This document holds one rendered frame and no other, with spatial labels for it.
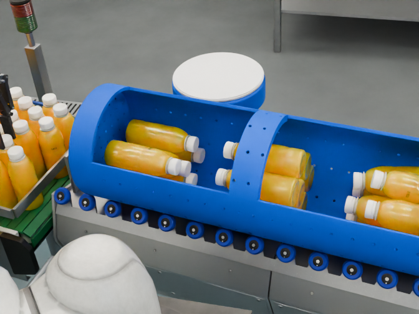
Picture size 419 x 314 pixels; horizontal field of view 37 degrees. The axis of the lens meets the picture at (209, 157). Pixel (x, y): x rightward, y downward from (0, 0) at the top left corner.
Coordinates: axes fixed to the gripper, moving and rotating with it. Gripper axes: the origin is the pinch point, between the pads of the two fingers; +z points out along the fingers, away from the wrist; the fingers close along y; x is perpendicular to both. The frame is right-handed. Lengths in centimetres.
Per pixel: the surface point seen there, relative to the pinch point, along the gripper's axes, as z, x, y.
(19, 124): 1.8, -0.3, 6.4
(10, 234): 20.3, -7.4, -15.1
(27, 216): 20.1, -7.8, -8.2
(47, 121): 1.8, -6.5, 10.2
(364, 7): 80, -45, 266
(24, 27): -8.2, 19.3, 39.4
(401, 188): -5, -99, 5
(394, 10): 80, -62, 267
